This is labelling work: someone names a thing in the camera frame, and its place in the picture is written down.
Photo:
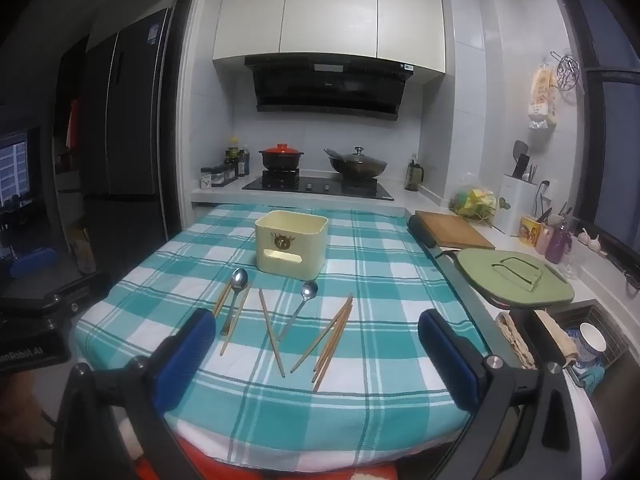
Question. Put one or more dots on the metal spoon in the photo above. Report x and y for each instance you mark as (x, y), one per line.
(240, 278)
(309, 289)

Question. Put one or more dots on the teal checked tablecloth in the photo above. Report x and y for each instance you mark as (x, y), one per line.
(380, 270)

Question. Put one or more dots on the white knife block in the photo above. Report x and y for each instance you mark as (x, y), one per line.
(517, 205)

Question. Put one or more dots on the dark green water jug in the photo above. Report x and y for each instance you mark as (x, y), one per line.
(413, 177)

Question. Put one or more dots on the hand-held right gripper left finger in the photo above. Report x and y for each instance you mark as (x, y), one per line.
(185, 355)

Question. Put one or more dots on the black refrigerator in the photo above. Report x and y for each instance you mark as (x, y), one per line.
(130, 135)

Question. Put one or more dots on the garlic bulbs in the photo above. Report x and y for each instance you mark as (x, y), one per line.
(590, 240)

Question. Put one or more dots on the yellow capped condiment bottle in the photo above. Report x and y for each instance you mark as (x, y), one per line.
(232, 152)

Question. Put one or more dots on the clear spice jar set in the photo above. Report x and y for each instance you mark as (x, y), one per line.
(224, 176)

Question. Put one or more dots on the white spice jar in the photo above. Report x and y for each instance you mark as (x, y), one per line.
(205, 180)

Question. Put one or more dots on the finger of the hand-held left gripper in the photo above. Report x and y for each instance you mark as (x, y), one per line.
(75, 292)
(32, 262)

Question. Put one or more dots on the cream utensil holder box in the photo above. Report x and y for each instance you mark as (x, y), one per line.
(300, 255)

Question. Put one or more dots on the plastic bag of colourful items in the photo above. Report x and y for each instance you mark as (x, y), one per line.
(472, 202)

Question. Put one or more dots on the white bowl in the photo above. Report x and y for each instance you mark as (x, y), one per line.
(592, 342)

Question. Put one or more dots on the black gas stove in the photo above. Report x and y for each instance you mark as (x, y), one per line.
(320, 186)

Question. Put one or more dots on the purple bottle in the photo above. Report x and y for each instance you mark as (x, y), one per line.
(557, 245)

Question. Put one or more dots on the dark sauce bottle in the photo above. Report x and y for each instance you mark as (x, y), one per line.
(243, 162)

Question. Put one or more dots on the black wok with glass lid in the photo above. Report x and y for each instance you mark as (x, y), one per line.
(357, 164)

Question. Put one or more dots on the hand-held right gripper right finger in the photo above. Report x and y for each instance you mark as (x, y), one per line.
(450, 360)

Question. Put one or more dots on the green pan lid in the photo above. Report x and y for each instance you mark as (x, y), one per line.
(500, 280)

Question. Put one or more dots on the dark window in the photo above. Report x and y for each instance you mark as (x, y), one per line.
(617, 135)

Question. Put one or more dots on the black range hood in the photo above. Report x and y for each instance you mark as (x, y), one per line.
(325, 90)

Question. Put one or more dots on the black spatula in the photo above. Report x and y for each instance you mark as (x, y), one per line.
(520, 157)

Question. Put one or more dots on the wooden cutting board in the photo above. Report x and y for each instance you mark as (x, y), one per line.
(455, 230)

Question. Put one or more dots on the yellow printed cup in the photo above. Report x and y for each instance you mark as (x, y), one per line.
(529, 231)

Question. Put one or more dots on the white wall cabinets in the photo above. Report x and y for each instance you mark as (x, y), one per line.
(330, 10)

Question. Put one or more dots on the dark sink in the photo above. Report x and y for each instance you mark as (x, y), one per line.
(620, 355)

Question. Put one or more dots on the clay pot with red lid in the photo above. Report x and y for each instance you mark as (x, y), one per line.
(280, 156)

